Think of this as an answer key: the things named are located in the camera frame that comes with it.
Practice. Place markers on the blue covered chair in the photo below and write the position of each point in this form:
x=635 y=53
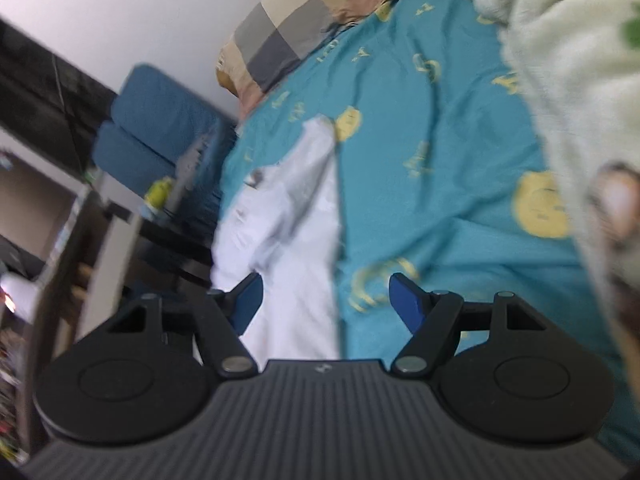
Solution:
x=130 y=155
x=165 y=105

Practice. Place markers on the bed with teal printed sheet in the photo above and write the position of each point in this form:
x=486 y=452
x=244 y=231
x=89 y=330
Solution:
x=440 y=160

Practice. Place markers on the plaid pillow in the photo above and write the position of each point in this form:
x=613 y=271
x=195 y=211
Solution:
x=300 y=25

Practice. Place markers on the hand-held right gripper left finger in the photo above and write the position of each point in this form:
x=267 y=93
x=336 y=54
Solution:
x=247 y=300

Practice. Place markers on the wooden desk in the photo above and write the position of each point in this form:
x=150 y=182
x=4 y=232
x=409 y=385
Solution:
x=117 y=260

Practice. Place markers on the yellow-green ball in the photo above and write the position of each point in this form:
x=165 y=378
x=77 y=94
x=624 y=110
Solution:
x=159 y=192

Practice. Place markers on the white appliance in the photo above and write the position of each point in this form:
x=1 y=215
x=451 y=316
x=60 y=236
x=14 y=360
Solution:
x=20 y=292

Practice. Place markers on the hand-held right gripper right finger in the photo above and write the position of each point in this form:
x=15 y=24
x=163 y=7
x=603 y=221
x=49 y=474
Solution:
x=405 y=300

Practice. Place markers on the white shirt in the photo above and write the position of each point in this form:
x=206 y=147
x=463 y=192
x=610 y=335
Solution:
x=300 y=210

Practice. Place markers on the dark barred window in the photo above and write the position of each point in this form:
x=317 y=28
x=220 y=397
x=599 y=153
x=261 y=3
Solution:
x=40 y=90

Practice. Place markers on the green printed fleece blanket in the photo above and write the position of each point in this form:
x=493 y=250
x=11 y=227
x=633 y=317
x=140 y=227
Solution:
x=560 y=60

